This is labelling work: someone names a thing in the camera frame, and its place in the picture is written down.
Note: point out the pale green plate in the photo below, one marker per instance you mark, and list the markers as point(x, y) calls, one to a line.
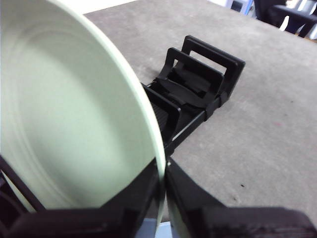
point(74, 99)

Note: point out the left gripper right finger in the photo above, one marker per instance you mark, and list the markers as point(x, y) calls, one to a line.
point(235, 223)

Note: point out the black plate rack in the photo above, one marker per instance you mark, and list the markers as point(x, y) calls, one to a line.
point(190, 86)

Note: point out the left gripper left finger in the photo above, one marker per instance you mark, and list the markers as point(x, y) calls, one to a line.
point(74, 223)

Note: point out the black office chair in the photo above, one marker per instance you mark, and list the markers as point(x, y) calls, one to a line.
point(297, 15)

